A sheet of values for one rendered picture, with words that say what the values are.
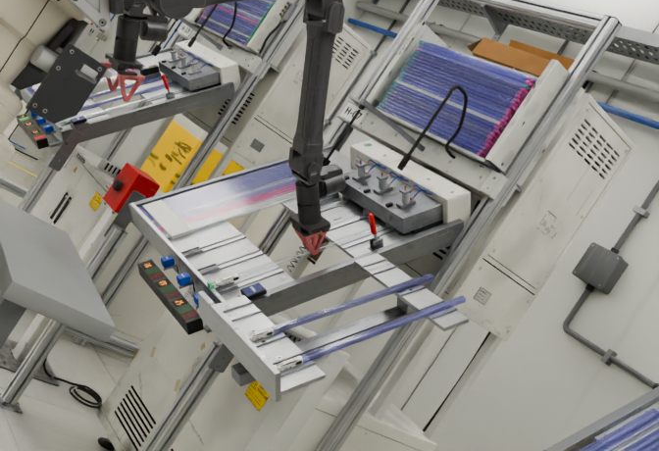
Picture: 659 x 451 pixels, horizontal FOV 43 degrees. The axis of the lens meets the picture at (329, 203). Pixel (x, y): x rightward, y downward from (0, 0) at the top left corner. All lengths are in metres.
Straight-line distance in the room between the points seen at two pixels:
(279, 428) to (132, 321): 1.87
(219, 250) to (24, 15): 0.82
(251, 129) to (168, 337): 1.16
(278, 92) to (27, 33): 1.86
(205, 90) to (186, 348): 1.20
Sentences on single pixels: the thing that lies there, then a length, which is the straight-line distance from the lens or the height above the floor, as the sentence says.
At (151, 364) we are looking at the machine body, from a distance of 2.71.
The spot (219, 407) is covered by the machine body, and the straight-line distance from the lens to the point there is 2.39.
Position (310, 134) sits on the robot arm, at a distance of 1.98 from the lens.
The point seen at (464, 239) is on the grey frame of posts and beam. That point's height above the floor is 1.18.
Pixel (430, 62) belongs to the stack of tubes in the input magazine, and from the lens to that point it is 2.61.
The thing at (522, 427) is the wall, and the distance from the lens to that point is 3.72.
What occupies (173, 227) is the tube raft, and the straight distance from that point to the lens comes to 2.37.
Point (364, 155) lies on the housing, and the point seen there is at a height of 1.24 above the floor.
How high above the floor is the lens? 1.09
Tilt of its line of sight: 1 degrees down
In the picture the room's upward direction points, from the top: 34 degrees clockwise
